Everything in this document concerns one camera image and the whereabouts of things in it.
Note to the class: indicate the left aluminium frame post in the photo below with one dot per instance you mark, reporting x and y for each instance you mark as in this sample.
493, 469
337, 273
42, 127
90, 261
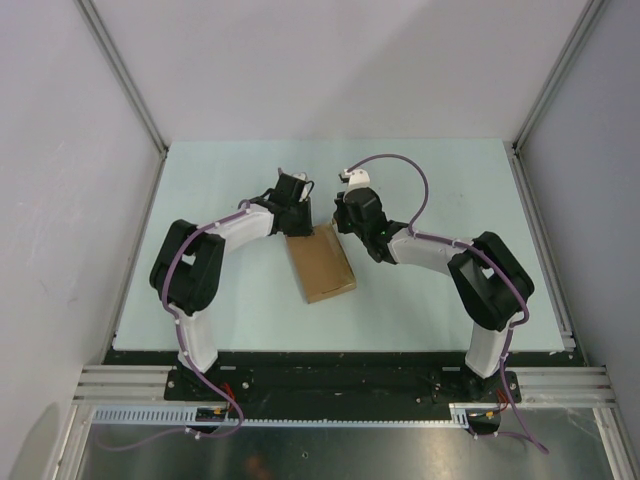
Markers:
97, 27

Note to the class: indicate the aluminium front rail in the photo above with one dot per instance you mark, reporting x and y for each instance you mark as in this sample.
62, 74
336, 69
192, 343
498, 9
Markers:
540, 387

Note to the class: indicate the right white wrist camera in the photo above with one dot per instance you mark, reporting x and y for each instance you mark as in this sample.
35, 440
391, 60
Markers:
355, 179

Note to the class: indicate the brown cardboard express box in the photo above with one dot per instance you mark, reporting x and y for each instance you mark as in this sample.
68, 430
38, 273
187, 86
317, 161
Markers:
321, 264

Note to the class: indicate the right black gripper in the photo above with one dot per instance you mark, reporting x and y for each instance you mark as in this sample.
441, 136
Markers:
342, 227

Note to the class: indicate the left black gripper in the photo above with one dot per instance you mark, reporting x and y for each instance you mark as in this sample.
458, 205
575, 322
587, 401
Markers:
307, 228

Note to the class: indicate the aluminium frame post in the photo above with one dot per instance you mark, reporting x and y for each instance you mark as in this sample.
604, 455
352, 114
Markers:
97, 27
575, 43

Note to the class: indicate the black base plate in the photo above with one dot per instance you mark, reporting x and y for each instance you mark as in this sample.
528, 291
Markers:
325, 386

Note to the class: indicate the right aluminium frame post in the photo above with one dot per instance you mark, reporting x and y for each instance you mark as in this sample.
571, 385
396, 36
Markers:
575, 43

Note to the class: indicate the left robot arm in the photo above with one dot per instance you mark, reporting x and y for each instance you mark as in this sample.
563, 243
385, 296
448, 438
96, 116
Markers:
187, 270

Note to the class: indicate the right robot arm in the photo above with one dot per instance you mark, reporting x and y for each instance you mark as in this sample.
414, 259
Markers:
493, 286

